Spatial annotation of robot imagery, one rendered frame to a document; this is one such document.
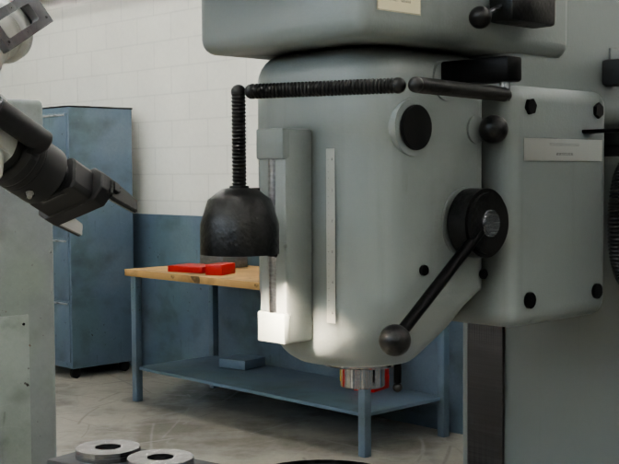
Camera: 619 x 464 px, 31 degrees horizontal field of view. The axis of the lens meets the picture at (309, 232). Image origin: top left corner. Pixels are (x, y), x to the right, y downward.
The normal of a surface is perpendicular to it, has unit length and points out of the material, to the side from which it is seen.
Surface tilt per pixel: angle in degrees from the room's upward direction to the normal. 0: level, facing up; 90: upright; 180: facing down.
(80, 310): 90
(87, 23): 90
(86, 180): 70
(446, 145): 90
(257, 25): 90
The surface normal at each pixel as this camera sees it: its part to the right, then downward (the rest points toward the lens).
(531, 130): 0.69, 0.04
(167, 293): -0.73, 0.04
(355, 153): -0.31, 0.05
